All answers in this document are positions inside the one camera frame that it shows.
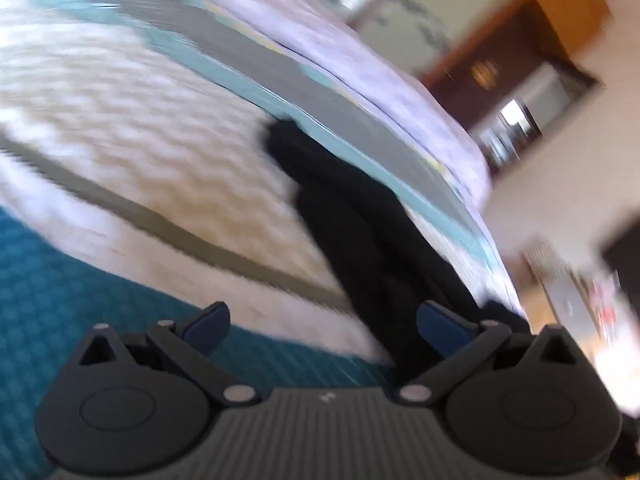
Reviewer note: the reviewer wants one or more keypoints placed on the black pants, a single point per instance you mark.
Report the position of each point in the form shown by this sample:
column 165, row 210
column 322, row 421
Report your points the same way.
column 360, row 240

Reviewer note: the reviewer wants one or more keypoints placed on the orange wooden panel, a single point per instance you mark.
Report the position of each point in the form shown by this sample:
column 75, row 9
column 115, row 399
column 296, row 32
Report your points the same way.
column 560, row 0

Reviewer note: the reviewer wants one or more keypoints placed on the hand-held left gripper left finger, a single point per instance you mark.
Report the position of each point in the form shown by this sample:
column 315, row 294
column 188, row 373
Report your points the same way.
column 207, row 327

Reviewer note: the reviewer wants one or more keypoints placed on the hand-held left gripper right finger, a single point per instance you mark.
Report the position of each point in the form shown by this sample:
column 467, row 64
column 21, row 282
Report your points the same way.
column 437, row 327

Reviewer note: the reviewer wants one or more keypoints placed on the floral glass sliding wardrobe doors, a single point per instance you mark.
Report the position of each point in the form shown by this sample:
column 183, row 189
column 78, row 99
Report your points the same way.
column 400, row 10

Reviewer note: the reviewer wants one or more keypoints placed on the patterned bed cover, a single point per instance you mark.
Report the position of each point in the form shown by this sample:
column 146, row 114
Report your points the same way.
column 125, row 125

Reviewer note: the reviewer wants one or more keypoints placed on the dark brown wooden door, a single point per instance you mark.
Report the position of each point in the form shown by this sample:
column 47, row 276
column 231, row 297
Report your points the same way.
column 480, row 55

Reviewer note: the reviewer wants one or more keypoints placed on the lilac floral duvet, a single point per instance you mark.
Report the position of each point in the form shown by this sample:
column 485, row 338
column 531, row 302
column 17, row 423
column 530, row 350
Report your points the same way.
column 350, row 60

